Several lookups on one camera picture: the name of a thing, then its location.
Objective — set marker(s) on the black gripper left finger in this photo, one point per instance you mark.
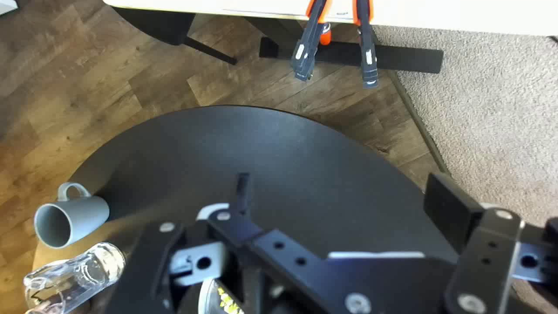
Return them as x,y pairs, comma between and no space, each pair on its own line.
242,192

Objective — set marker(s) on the grey ceramic mug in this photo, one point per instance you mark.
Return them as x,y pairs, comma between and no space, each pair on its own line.
80,216

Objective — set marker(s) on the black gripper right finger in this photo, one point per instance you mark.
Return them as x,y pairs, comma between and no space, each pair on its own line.
453,209

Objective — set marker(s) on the black table base leg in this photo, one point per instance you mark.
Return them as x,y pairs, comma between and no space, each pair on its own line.
157,26
406,57

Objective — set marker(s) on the white robot mounting table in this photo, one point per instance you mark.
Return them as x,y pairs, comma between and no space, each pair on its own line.
464,14

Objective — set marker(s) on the crumpled clear plastic bag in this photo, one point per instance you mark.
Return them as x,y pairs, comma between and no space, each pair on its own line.
75,279

